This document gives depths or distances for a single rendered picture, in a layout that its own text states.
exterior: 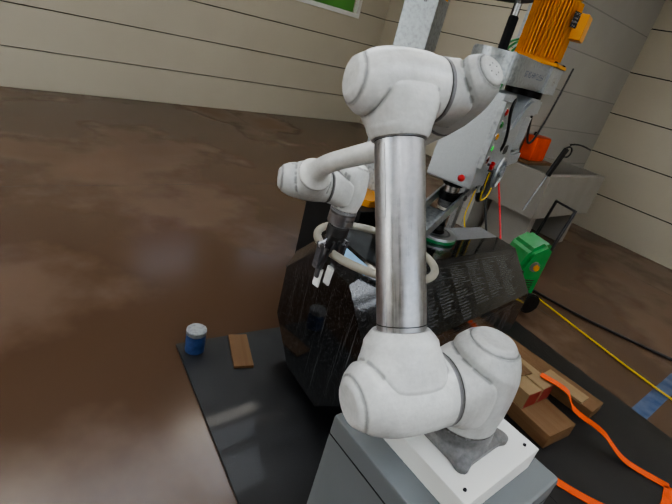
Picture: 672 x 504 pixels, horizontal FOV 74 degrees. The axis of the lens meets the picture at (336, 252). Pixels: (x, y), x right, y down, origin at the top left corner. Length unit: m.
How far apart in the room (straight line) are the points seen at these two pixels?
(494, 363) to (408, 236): 0.31
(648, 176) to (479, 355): 6.02
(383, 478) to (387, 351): 0.34
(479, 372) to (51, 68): 6.98
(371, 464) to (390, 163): 0.66
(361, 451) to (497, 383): 0.35
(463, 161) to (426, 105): 1.21
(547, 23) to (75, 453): 2.83
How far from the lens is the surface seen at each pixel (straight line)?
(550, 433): 2.64
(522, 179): 4.95
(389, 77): 0.87
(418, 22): 2.75
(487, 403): 0.99
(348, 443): 1.15
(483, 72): 0.97
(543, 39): 2.71
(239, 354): 2.43
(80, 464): 2.05
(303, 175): 1.33
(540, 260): 3.70
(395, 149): 0.87
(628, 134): 6.96
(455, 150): 2.10
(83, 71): 7.47
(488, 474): 1.12
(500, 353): 0.97
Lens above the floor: 1.61
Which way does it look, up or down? 26 degrees down
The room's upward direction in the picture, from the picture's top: 15 degrees clockwise
